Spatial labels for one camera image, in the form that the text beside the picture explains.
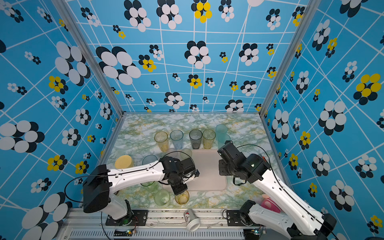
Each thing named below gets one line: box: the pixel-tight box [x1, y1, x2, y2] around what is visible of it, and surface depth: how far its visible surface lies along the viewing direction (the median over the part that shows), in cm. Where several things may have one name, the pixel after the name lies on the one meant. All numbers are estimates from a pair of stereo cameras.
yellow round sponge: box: [114, 155, 134, 169], surface depth 95 cm
